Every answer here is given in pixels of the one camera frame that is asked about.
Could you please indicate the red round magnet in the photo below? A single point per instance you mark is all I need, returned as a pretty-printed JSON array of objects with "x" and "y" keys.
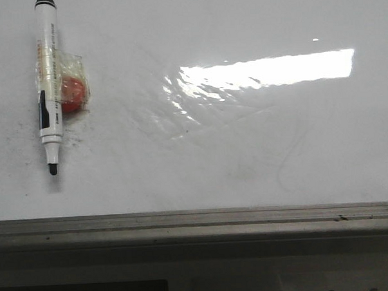
[{"x": 73, "y": 94}]

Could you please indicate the clear adhesive tape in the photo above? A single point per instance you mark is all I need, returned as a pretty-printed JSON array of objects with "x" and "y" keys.
[{"x": 67, "y": 64}]

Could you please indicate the grey aluminium whiteboard frame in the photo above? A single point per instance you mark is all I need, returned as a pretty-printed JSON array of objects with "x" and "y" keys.
[{"x": 184, "y": 227}]

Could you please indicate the white black whiteboard marker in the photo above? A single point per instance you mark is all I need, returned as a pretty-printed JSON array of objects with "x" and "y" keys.
[{"x": 48, "y": 82}]

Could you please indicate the white whiteboard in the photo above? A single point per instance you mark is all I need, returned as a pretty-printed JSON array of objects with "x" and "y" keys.
[{"x": 201, "y": 104}]

